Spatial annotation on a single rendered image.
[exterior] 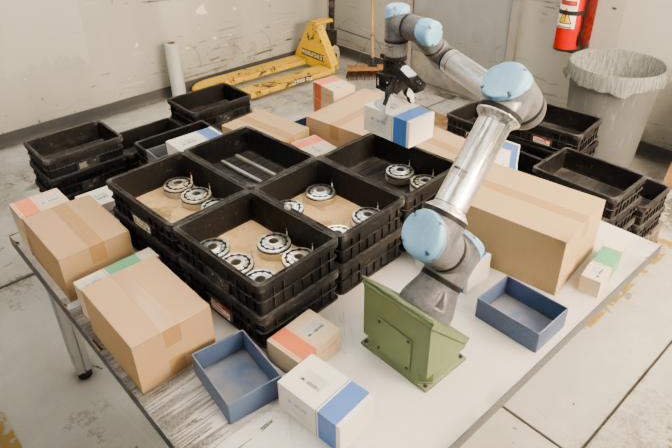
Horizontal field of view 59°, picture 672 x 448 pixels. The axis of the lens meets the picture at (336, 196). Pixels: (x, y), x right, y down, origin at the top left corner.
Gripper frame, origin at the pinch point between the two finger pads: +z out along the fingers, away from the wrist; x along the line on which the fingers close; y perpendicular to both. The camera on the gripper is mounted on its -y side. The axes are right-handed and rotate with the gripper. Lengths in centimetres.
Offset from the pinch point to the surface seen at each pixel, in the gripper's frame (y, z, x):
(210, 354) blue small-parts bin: -14, 37, 86
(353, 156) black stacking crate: 22.3, 23.4, -0.7
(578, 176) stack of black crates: -14, 62, -115
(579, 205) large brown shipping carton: -54, 21, -25
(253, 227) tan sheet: 15, 28, 51
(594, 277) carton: -68, 35, -14
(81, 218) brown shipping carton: 53, 24, 90
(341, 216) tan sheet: 0.3, 27.8, 25.8
